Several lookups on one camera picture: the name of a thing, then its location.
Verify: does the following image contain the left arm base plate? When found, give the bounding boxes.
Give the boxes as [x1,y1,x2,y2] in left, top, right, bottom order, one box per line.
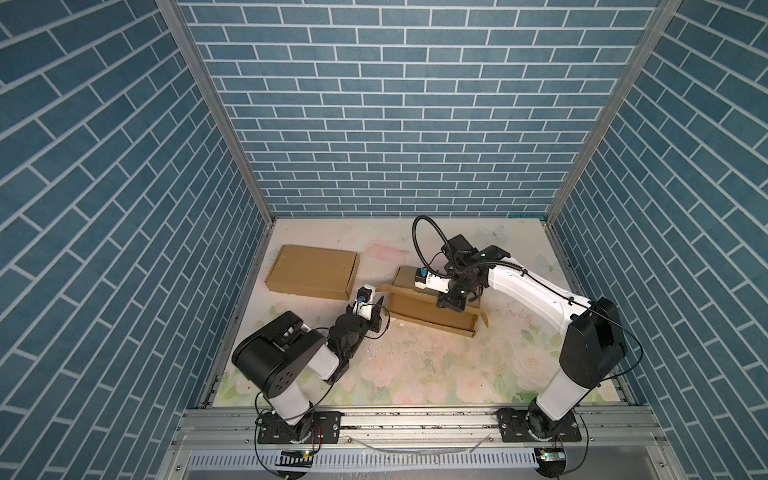
[257,411,343,445]

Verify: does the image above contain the aluminium front rail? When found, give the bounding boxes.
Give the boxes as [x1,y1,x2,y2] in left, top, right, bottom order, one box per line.
[159,404,683,479]

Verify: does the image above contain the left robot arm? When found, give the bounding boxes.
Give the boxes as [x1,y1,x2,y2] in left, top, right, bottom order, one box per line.
[232,295,389,443]

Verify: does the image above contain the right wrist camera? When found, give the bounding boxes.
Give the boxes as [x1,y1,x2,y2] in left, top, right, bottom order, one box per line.
[414,268,450,293]

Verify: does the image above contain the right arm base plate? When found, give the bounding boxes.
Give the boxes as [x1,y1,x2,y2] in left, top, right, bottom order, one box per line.
[495,408,582,443]

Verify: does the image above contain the brown cardboard box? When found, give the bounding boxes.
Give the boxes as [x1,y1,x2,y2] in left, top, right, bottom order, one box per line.
[265,245,360,301]

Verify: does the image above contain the white slotted cable duct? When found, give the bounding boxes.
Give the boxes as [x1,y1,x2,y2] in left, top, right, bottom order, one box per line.
[186,448,538,473]

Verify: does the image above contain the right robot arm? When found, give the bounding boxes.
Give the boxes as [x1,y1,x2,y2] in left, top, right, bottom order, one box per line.
[415,235,626,441]

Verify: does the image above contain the cardboard stack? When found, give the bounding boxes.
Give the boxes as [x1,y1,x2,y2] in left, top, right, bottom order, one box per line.
[377,266,489,338]

